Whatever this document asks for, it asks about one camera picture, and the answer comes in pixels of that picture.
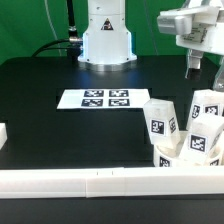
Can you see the white marker base sheet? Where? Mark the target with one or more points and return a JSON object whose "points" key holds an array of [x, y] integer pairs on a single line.
{"points": [[103, 98]]}

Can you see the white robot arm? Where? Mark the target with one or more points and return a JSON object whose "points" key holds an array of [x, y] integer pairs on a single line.
{"points": [[107, 43]]}

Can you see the white front fence bar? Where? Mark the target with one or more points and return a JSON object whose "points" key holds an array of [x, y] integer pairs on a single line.
{"points": [[86, 183]]}

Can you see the white left fence block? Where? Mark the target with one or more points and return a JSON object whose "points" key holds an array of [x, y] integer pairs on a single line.
{"points": [[3, 134]]}

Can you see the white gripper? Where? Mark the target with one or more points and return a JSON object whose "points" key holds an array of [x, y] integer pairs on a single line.
{"points": [[203, 38]]}

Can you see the white round stool seat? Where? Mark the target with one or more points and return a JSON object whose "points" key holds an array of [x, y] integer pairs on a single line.
{"points": [[165, 157]]}

